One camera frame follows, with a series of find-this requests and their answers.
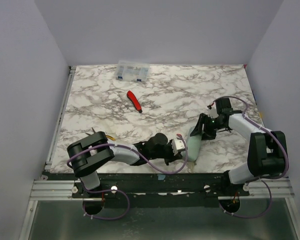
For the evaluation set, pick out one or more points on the aluminium frame rail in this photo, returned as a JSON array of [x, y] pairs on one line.
[[33, 203]]

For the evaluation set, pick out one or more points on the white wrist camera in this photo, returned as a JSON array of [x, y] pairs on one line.
[[212, 111], [178, 144]]

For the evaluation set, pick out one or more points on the clear plastic organizer box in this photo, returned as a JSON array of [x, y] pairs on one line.
[[129, 71]]

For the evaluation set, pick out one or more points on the mint green umbrella case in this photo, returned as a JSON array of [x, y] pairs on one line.
[[193, 145]]

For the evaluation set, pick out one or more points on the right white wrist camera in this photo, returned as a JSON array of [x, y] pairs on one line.
[[212, 111]]

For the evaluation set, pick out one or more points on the yellow handled pliers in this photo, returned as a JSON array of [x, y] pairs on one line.
[[108, 136]]

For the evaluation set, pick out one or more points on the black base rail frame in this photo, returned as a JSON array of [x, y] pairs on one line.
[[152, 190]]

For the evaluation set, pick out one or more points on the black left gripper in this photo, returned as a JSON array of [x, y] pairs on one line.
[[171, 152]]

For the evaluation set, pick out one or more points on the red utility knife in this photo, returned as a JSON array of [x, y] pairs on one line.
[[130, 95]]

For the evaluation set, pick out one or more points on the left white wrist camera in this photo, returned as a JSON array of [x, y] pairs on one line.
[[178, 144]]

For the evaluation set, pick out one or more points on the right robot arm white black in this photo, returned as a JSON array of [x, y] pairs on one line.
[[267, 156]]

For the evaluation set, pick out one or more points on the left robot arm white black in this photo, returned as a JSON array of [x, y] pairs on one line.
[[89, 154]]

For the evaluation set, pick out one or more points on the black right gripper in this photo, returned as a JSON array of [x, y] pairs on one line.
[[206, 125]]

